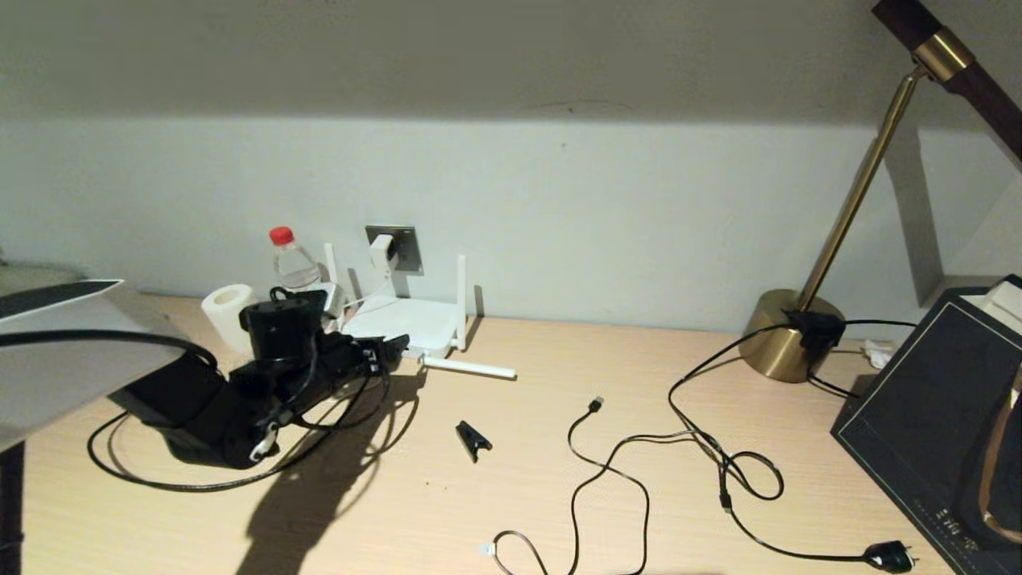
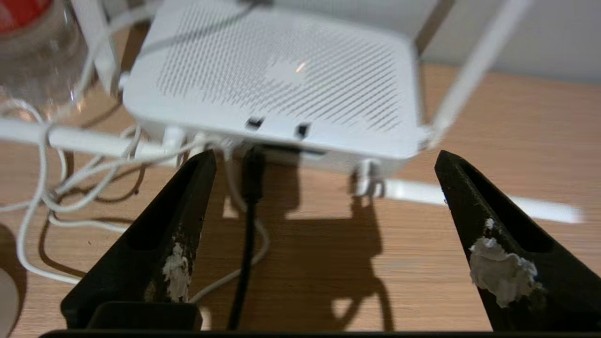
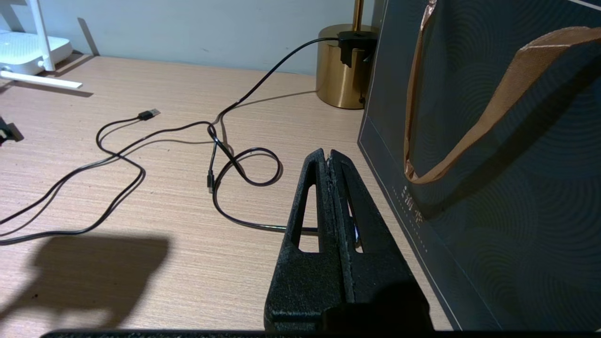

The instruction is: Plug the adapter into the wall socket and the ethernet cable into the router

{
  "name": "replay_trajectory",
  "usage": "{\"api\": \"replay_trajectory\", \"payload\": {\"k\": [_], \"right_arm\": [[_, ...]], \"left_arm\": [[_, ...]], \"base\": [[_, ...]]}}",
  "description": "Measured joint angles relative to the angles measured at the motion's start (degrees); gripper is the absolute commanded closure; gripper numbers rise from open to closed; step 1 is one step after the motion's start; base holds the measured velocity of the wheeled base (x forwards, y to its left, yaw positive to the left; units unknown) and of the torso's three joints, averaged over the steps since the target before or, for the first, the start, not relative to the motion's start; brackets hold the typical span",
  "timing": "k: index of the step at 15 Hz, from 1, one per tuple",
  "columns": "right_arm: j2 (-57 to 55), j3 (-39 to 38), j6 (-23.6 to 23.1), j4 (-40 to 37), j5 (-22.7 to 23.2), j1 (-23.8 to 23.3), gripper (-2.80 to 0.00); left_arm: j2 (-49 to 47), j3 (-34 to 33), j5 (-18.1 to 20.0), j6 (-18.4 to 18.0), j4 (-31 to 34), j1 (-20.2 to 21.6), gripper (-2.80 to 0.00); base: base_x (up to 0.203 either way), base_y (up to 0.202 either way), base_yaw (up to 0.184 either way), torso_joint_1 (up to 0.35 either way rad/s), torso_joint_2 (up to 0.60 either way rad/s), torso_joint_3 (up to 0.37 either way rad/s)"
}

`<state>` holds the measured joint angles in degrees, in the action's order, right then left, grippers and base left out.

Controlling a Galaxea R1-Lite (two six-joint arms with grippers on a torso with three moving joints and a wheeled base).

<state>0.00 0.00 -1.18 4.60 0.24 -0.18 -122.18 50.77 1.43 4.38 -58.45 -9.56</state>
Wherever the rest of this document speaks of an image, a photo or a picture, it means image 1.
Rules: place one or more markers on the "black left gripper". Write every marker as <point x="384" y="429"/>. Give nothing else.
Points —
<point x="351" y="359"/>

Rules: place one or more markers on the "white power adapter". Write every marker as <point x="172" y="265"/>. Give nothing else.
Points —
<point x="382" y="251"/>

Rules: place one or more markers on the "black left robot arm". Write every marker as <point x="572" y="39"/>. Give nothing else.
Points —
<point x="192" y="407"/>

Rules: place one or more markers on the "white router with four antennas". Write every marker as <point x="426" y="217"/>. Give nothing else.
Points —
<point x="407" y="319"/>

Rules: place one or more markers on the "small black clip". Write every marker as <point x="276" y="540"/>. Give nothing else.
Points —
<point x="473" y="438"/>

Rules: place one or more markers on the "clear water bottle red cap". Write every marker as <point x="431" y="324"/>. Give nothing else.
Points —
<point x="291" y="263"/>

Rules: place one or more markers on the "white paper roll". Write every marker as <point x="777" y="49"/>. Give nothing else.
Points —
<point x="223" y="307"/>

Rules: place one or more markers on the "brass desk lamp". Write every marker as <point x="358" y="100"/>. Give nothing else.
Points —
<point x="786" y="343"/>

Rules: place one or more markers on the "white box inside bag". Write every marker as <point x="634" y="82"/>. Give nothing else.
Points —
<point x="1002" y="307"/>

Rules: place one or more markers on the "grey metal wall socket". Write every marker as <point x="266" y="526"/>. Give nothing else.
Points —
<point x="409" y="251"/>

